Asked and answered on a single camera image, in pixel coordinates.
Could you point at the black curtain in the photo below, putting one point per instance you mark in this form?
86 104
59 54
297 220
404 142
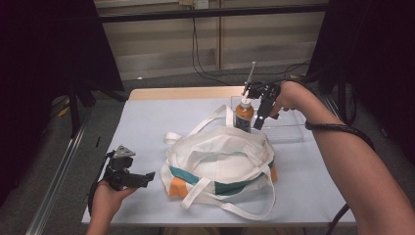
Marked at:
375 49
39 65

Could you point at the pale blue table cover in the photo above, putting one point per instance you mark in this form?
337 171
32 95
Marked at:
143 124

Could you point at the white canvas tote bag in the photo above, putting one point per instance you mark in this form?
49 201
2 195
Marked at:
221 156

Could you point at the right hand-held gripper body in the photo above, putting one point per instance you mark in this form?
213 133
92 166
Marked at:
270 91

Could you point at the orange drink bottle white cap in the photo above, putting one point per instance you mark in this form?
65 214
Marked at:
244 114

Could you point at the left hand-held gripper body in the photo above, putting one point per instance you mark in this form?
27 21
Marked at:
119 169

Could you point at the black stand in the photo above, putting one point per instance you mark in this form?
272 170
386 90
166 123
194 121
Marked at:
75 104

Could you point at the white wall socket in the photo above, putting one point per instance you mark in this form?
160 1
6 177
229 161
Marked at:
201 4

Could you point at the black horizontal bar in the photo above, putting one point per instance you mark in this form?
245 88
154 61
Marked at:
212 13

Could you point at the person's right hand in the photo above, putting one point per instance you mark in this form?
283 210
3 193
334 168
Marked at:
292 96

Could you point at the metal floor rail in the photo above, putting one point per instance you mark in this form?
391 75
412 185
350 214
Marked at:
55 182

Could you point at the person's left hand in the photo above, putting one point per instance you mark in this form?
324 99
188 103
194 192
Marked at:
106 199

